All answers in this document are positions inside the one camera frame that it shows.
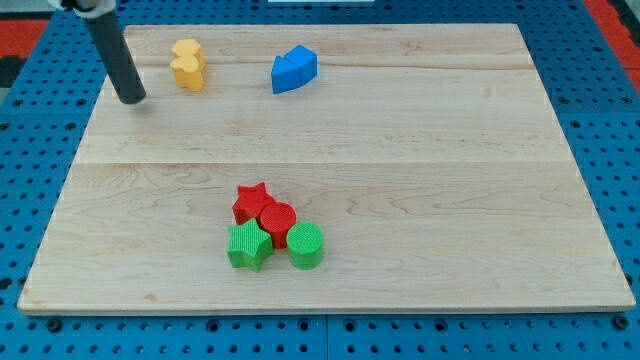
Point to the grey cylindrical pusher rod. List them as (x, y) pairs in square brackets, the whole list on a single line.
[(108, 38)]

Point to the white rod mount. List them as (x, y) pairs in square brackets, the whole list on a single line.
[(85, 9)]

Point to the yellow heart block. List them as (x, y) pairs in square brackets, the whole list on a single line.
[(187, 72)]

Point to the green star block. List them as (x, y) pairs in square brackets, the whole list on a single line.
[(249, 246)]

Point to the red star block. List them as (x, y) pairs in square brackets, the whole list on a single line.
[(250, 202)]

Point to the green cylinder block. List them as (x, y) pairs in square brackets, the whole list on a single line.
[(305, 242)]

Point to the wooden board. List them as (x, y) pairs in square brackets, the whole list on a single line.
[(429, 155)]

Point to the red cylinder block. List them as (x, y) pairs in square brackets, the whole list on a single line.
[(277, 219)]

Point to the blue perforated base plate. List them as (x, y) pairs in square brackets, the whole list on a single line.
[(591, 86)]

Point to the blue cube block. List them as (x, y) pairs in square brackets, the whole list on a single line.
[(307, 62)]

